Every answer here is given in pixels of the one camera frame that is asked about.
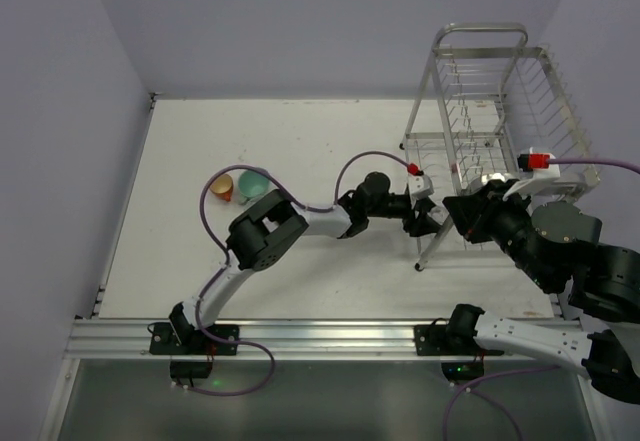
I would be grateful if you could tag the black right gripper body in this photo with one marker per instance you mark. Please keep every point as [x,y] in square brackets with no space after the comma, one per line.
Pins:
[463,211]

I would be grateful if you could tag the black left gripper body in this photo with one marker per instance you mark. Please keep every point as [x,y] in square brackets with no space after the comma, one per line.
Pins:
[415,215]

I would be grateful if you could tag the mint green ceramic mug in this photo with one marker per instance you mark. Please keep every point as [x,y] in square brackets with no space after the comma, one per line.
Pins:
[252,184]

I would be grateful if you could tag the orange ceramic mug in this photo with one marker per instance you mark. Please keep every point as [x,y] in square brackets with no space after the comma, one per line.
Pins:
[222,187]

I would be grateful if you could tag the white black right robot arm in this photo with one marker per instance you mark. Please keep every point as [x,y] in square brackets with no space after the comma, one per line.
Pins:
[558,248]

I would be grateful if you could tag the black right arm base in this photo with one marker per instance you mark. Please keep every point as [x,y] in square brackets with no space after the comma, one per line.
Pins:
[435,339]

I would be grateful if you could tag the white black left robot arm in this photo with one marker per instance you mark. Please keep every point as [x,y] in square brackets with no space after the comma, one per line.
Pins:
[262,235]

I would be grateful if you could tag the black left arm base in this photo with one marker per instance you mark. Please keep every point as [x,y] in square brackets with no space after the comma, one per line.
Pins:
[165,342]

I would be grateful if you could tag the silver metal dish rack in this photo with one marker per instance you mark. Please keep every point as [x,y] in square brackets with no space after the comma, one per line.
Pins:
[485,96]

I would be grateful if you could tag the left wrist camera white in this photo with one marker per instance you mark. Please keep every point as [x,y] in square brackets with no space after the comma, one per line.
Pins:
[419,184]

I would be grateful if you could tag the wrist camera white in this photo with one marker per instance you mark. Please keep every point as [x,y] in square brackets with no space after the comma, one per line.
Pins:
[542,178]
[419,184]

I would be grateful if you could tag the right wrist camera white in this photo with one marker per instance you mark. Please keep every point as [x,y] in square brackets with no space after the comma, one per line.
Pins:
[542,178]

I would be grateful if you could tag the aluminium mounting rail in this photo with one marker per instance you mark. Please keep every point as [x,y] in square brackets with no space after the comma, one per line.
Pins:
[288,340]

